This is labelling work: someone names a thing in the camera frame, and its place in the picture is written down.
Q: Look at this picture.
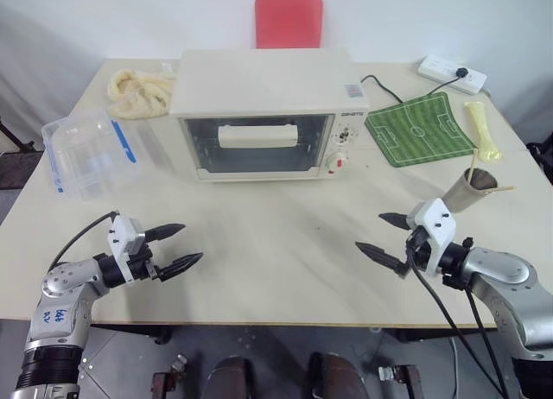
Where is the cream oven door handle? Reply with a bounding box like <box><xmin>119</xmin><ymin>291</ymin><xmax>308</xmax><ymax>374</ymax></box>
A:
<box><xmin>217</xmin><ymin>123</ymin><xmax>301</xmax><ymax>149</ymax></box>

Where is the black power cord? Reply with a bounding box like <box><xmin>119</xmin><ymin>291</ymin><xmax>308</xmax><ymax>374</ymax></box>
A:
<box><xmin>359</xmin><ymin>73</ymin><xmax>461</xmax><ymax>105</ymax></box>

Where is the white cable under table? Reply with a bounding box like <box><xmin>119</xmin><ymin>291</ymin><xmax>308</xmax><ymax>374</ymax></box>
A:
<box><xmin>449</xmin><ymin>337</ymin><xmax>461</xmax><ymax>377</ymax></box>

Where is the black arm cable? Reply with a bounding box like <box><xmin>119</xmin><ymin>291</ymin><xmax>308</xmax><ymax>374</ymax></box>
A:
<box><xmin>49</xmin><ymin>209</ymin><xmax>120</xmax><ymax>270</ymax></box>
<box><xmin>406</xmin><ymin>232</ymin><xmax>509</xmax><ymax>399</ymax></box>
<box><xmin>461</xmin><ymin>237</ymin><xmax>505</xmax><ymax>399</ymax></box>

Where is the green soccer field mat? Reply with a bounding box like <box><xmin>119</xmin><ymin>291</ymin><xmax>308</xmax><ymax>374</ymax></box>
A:
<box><xmin>363</xmin><ymin>91</ymin><xmax>477</xmax><ymax>168</ymax></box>

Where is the dark table frame bar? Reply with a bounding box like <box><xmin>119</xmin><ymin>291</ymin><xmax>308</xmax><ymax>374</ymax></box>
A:
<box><xmin>89</xmin><ymin>322</ymin><xmax>499</xmax><ymax>345</ymax></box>

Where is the black tripod stand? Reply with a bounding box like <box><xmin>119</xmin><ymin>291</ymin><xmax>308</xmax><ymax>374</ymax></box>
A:
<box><xmin>0</xmin><ymin>117</ymin><xmax>36</xmax><ymax>153</ymax></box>

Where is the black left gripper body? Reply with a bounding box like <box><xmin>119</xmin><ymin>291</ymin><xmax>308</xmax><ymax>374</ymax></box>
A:
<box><xmin>128</xmin><ymin>246</ymin><xmax>163</xmax><ymax>283</ymax></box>

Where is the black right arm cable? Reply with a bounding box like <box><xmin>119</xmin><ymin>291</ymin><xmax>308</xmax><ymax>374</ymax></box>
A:
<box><xmin>406</xmin><ymin>232</ymin><xmax>509</xmax><ymax>399</ymax></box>
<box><xmin>461</xmin><ymin>237</ymin><xmax>505</xmax><ymax>399</ymax></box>

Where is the black object beside table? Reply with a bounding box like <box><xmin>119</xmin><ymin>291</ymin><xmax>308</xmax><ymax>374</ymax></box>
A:
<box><xmin>525</xmin><ymin>133</ymin><xmax>553</xmax><ymax>181</ymax></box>

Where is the cream toaster oven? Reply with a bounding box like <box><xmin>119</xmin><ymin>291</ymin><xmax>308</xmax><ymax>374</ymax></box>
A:
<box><xmin>168</xmin><ymin>47</ymin><xmax>371</xmax><ymax>184</ymax></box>

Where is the dark table leg caster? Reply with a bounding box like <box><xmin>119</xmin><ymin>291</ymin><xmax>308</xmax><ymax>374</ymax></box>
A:
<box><xmin>377</xmin><ymin>363</ymin><xmax>423</xmax><ymax>399</ymax></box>
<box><xmin>150</xmin><ymin>352</ymin><xmax>189</xmax><ymax>399</ymax></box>

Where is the glass oven door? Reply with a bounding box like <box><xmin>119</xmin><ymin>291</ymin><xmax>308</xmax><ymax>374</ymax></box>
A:
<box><xmin>176</xmin><ymin>113</ymin><xmax>334</xmax><ymax>183</ymax></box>

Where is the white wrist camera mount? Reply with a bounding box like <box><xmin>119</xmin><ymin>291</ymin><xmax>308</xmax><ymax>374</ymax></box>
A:
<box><xmin>106</xmin><ymin>215</ymin><xmax>149</xmax><ymax>284</ymax></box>
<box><xmin>407</xmin><ymin>198</ymin><xmax>459</xmax><ymax>275</ymax></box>

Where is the white power strip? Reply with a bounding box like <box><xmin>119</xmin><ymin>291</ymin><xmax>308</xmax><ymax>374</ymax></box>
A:
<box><xmin>416</xmin><ymin>54</ymin><xmax>489</xmax><ymax>95</ymax></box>

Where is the metal cup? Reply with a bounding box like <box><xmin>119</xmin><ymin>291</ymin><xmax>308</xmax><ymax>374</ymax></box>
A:
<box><xmin>442</xmin><ymin>166</ymin><xmax>499</xmax><ymax>215</ymax></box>

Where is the clear container with blue clips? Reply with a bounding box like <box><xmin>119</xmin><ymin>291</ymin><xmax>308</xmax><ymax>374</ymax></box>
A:
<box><xmin>40</xmin><ymin>107</ymin><xmax>144</xmax><ymax>204</ymax></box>

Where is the pale yellow rolled bag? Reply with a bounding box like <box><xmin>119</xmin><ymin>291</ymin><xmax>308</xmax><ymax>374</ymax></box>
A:
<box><xmin>463</xmin><ymin>100</ymin><xmax>505</xmax><ymax>164</ymax></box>

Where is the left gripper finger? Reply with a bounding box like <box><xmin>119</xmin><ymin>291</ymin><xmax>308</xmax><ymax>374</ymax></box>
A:
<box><xmin>156</xmin><ymin>251</ymin><xmax>205</xmax><ymax>283</ymax></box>
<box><xmin>144</xmin><ymin>223</ymin><xmax>188</xmax><ymax>244</ymax></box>

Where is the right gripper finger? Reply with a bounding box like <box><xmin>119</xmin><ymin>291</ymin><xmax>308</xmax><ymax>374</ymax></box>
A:
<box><xmin>378</xmin><ymin>212</ymin><xmax>410</xmax><ymax>232</ymax></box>
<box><xmin>354</xmin><ymin>241</ymin><xmax>410</xmax><ymax>281</ymax></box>

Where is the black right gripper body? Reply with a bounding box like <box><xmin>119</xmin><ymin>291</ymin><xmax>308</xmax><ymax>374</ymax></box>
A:
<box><xmin>405</xmin><ymin>226</ymin><xmax>434</xmax><ymax>271</ymax></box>

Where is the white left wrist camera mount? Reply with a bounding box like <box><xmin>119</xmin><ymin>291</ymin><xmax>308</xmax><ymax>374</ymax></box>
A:
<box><xmin>106</xmin><ymin>215</ymin><xmax>149</xmax><ymax>284</ymax></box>

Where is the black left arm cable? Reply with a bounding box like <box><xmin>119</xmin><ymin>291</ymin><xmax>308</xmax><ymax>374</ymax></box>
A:
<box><xmin>49</xmin><ymin>209</ymin><xmax>120</xmax><ymax>270</ymax></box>

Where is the white red timer knob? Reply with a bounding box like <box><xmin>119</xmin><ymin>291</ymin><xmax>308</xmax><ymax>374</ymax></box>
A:
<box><xmin>325</xmin><ymin>152</ymin><xmax>351</xmax><ymax>176</ymax></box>

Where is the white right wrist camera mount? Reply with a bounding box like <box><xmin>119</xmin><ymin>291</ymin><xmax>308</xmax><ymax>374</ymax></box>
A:
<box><xmin>407</xmin><ymin>198</ymin><xmax>459</xmax><ymax>275</ymax></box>

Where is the cream towel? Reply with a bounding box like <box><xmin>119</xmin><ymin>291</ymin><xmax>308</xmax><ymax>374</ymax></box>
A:
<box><xmin>106</xmin><ymin>66</ymin><xmax>178</xmax><ymax>121</ymax></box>

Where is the dark rounded shape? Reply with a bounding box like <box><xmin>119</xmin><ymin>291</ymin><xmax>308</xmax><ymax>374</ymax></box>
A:
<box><xmin>307</xmin><ymin>351</ymin><xmax>369</xmax><ymax>399</ymax></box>
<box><xmin>204</xmin><ymin>356</ymin><xmax>257</xmax><ymax>399</ymax></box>

